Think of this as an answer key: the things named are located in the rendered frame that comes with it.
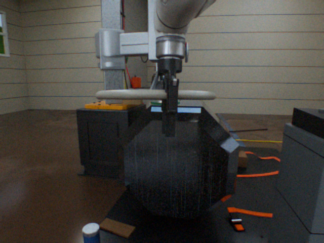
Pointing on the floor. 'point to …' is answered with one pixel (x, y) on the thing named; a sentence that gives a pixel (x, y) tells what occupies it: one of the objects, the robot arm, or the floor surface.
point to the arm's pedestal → (299, 189)
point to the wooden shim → (117, 228)
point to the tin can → (91, 233)
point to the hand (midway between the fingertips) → (168, 125)
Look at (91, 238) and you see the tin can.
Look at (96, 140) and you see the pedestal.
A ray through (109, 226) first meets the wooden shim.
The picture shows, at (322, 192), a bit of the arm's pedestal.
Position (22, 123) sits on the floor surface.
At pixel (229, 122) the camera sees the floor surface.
